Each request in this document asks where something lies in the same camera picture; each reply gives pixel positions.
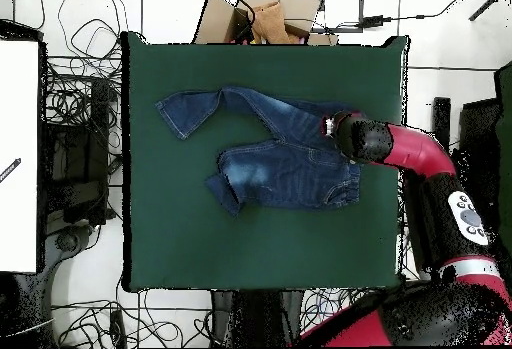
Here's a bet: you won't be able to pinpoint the tan cloth in box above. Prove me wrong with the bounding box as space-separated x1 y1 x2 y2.
250 1 291 45

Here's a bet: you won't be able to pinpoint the black power adapter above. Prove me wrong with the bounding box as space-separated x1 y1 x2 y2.
361 14 393 29

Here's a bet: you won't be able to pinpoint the dark metal frame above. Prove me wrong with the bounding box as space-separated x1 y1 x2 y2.
305 0 365 34

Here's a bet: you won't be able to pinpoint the brown cardboard box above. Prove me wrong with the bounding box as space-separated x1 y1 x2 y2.
192 0 340 46

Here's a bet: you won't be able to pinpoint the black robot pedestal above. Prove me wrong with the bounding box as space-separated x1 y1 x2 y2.
209 289 305 348

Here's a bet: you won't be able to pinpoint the black strip with white print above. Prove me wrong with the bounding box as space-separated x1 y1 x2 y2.
0 157 22 184

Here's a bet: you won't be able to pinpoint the black cable tangle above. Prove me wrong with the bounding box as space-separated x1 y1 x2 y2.
39 0 125 126
299 286 377 334
51 298 213 348

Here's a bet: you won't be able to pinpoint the white board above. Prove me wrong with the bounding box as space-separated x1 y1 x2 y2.
0 39 40 274

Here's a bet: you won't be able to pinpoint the blue denim jeans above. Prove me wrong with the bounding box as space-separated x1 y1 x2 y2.
154 85 363 218

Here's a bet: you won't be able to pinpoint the black upright post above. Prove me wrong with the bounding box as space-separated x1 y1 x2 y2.
432 96 452 152

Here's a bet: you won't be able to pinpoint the black flat panel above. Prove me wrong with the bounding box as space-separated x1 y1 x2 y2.
455 98 501 206

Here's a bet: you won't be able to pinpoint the dark green table cloth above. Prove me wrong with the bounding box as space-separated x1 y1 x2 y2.
120 30 411 294

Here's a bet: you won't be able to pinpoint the black power strip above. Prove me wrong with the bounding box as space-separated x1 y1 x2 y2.
109 309 128 348

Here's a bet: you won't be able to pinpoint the black equipment rack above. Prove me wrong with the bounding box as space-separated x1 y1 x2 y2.
39 76 111 226

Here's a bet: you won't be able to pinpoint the dark green cloth sheet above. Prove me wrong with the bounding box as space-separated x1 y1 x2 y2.
494 60 512 246

